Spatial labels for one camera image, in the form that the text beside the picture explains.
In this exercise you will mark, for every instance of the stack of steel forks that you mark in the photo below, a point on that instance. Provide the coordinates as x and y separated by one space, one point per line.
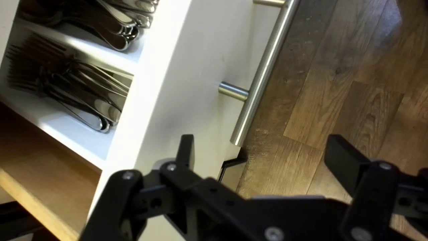
85 95

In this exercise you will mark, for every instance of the white cutlery drawer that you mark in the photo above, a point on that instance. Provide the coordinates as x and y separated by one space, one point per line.
178 89

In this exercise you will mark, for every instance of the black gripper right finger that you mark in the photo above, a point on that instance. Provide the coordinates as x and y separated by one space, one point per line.
375 192

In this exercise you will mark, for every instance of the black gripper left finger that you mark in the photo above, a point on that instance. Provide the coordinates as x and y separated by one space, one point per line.
134 201

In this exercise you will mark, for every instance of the white cutlery organizer tray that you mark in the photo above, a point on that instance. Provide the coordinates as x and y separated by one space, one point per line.
54 122

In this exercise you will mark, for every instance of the stack of steel spoons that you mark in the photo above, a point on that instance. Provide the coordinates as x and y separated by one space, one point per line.
111 27

